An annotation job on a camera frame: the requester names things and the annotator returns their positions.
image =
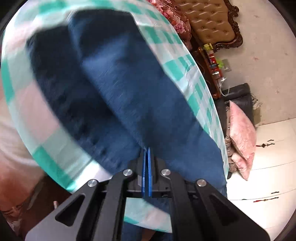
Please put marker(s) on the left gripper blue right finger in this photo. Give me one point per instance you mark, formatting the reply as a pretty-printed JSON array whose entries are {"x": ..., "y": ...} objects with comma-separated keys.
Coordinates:
[{"x": 149, "y": 168}]

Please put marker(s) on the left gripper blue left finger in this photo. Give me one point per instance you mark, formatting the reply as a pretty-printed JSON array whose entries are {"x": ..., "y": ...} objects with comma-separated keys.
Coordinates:
[{"x": 143, "y": 173}]

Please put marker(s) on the blue denim jeans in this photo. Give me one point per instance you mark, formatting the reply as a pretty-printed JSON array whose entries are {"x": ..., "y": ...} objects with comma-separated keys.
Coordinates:
[{"x": 107, "y": 88}]

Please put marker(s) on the green white checkered tablecloth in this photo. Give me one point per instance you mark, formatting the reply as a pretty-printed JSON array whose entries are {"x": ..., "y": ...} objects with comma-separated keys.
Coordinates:
[{"x": 51, "y": 146}]

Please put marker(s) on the plaid beige blanket pile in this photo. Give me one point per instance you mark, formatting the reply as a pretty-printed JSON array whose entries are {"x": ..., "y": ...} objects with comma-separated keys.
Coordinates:
[{"x": 230, "y": 151}]

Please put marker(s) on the small pink satin pillow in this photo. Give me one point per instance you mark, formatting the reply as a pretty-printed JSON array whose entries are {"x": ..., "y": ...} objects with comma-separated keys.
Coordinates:
[{"x": 241, "y": 165}]

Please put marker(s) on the large pink satin pillow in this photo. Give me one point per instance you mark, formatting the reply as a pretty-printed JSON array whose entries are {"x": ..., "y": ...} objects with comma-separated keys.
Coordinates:
[{"x": 242, "y": 133}]

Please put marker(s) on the red chinese knot ornament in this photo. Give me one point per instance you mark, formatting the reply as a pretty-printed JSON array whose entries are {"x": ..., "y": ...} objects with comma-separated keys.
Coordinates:
[{"x": 268, "y": 143}]

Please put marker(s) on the black leather armchair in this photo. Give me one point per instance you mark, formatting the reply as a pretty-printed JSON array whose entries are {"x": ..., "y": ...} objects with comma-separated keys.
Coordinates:
[{"x": 241, "y": 95}]

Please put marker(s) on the dark wooden nightstand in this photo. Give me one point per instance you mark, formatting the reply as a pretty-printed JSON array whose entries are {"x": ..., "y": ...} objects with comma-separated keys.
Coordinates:
[{"x": 203, "y": 62}]

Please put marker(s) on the green crumpled bag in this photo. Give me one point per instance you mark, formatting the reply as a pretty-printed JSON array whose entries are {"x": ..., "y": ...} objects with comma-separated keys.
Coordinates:
[{"x": 220, "y": 63}]

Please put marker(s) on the white wardrobe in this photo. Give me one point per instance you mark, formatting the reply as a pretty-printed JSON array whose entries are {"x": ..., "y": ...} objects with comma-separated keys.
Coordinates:
[{"x": 268, "y": 196}]

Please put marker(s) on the yellow lidded jar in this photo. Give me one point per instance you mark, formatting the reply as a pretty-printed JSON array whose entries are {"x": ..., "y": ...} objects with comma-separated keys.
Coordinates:
[{"x": 208, "y": 47}]

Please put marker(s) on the tufted tan leather headboard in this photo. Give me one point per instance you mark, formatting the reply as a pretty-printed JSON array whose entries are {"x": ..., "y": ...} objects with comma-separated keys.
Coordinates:
[{"x": 212, "y": 22}]

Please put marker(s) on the red floral bed quilt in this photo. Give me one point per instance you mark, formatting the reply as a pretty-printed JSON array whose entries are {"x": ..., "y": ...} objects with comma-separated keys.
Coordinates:
[{"x": 170, "y": 10}]

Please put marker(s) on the wall power outlet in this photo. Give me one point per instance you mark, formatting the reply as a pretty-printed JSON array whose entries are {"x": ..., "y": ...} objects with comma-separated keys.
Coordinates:
[{"x": 226, "y": 65}]

